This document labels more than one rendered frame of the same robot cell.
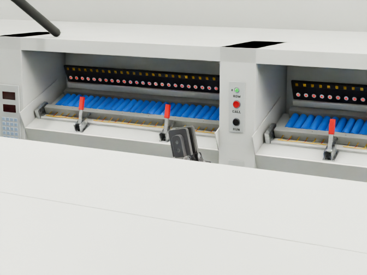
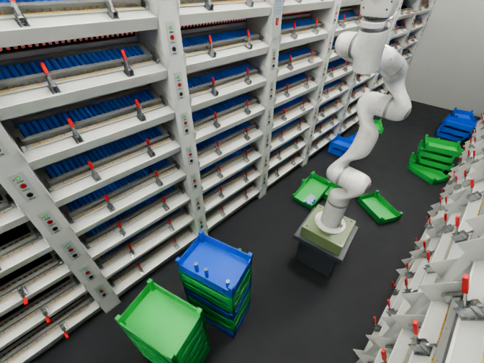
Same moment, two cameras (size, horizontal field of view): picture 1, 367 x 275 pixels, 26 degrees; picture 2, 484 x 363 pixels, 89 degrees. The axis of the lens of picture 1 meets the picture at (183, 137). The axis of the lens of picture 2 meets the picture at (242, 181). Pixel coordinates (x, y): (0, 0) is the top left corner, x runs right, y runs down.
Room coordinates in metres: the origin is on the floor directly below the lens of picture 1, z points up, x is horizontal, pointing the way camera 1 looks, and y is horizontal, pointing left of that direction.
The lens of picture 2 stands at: (1.27, 0.92, 1.55)
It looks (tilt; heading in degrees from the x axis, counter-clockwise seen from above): 39 degrees down; 286
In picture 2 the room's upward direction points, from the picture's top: straight up
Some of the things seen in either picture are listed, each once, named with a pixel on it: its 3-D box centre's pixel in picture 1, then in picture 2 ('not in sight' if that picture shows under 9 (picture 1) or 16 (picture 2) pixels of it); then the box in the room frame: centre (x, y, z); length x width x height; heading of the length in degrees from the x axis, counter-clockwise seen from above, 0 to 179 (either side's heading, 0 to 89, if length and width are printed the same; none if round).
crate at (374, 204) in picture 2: not in sight; (378, 206); (0.54, -0.85, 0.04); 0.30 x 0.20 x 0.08; 123
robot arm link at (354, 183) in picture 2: not in sight; (348, 189); (0.98, -0.22, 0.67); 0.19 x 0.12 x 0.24; 149
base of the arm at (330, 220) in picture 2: not in sight; (333, 212); (1.01, -0.24, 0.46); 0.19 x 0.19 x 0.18
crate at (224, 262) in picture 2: not in sight; (214, 261); (1.57, 0.32, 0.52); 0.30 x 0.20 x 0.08; 168
